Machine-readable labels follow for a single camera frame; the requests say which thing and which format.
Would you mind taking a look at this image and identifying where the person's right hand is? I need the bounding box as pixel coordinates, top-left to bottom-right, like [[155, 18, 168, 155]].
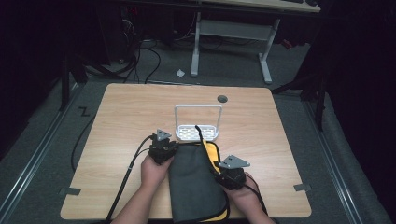
[[221, 172, 266, 217]]

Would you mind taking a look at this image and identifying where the grey and yellow cloth bag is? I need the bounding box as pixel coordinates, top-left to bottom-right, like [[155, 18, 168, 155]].
[[167, 124, 232, 224]]

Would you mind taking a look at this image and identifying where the black floor cable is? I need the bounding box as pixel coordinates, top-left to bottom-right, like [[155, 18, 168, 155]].
[[70, 115, 97, 173]]

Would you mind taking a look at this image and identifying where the person's left hand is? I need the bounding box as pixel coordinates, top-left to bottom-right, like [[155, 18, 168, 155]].
[[140, 153, 176, 191]]

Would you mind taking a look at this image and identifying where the bundle of black floor cables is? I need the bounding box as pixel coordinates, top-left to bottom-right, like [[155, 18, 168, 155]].
[[83, 12, 163, 85]]

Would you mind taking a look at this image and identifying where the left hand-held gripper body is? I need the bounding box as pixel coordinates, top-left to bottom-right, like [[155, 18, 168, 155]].
[[148, 128, 179, 166]]

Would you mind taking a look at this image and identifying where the white metal desk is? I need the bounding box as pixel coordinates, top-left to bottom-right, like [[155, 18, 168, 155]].
[[189, 0, 322, 85]]

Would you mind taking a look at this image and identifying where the black metal stand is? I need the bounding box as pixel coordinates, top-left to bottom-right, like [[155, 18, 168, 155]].
[[58, 52, 125, 112], [271, 69, 329, 133]]

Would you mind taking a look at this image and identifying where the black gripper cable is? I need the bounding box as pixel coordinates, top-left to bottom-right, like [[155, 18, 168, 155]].
[[244, 174, 270, 217], [105, 133, 155, 224]]

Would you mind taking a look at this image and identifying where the metal floor rail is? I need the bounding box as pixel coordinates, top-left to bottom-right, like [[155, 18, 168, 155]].
[[0, 82, 82, 223], [303, 101, 365, 224]]

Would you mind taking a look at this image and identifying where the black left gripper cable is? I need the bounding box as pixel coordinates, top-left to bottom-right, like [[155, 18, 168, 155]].
[[105, 133, 155, 224]]

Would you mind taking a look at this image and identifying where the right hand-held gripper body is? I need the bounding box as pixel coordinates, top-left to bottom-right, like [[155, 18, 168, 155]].
[[217, 154, 251, 191]]

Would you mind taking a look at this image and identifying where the white rack with handle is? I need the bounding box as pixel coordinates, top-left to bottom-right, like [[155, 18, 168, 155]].
[[174, 104, 224, 143]]

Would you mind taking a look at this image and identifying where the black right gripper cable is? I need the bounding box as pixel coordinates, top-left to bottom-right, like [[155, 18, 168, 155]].
[[244, 174, 270, 217]]

